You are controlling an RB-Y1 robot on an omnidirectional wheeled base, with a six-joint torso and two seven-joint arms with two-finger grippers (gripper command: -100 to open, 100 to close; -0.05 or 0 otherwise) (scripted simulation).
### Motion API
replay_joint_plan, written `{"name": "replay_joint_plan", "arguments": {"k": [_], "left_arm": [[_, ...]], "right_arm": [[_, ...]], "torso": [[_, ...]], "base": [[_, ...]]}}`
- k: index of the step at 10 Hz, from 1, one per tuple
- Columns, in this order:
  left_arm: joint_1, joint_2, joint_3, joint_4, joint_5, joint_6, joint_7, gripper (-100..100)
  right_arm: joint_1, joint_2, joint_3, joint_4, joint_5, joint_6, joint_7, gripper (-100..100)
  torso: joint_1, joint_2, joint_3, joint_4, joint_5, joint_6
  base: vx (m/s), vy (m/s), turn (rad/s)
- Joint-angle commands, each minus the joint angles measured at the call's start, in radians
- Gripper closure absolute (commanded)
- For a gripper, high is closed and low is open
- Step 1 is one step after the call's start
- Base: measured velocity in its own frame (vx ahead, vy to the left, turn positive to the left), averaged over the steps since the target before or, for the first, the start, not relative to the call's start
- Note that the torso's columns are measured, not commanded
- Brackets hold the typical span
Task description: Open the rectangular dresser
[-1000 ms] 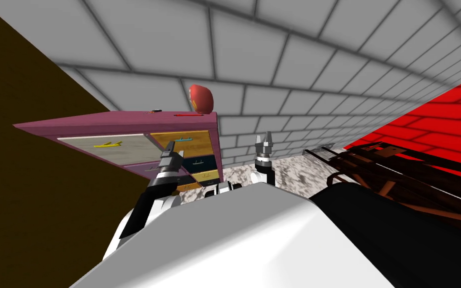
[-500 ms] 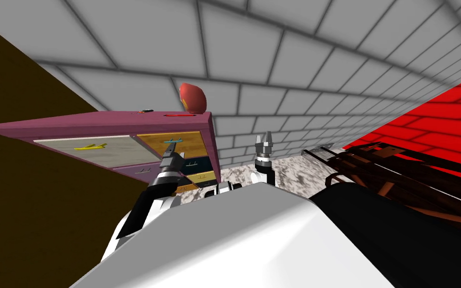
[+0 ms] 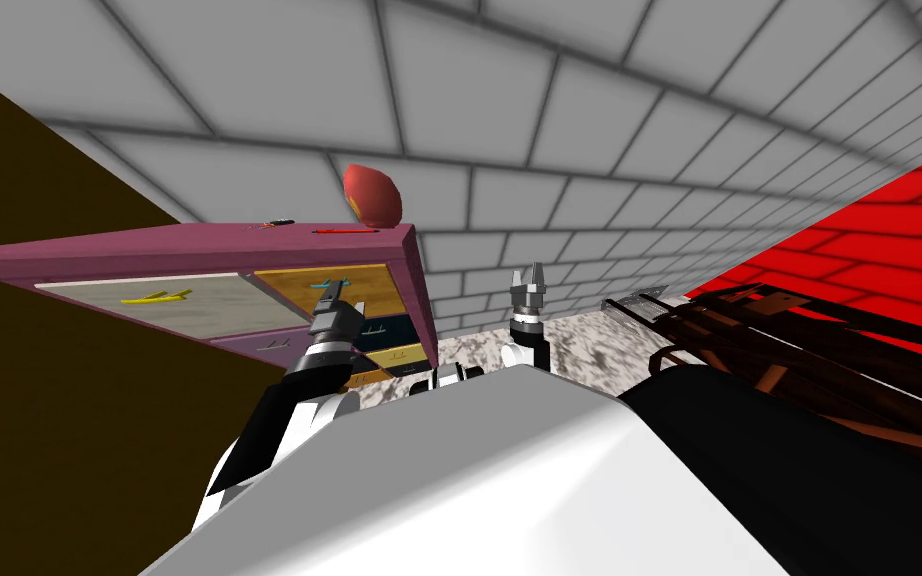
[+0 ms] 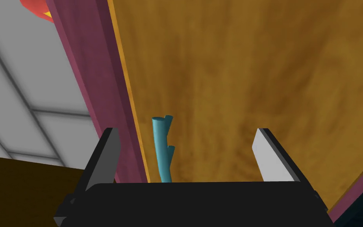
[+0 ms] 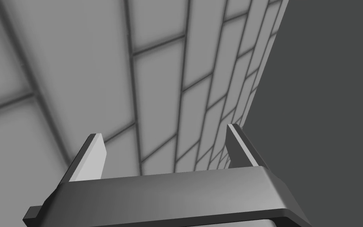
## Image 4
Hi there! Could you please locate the teal bar door handle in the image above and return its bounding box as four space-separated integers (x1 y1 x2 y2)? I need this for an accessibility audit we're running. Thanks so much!
151 115 176 183

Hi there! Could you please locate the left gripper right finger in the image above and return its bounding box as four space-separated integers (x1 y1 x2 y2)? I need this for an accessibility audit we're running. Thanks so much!
252 127 314 191

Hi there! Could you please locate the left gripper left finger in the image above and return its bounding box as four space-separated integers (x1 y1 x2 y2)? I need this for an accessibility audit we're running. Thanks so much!
74 127 121 196

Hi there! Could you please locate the red and yellow round object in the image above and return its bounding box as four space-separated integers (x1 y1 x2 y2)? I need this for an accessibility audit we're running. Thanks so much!
19 0 55 23

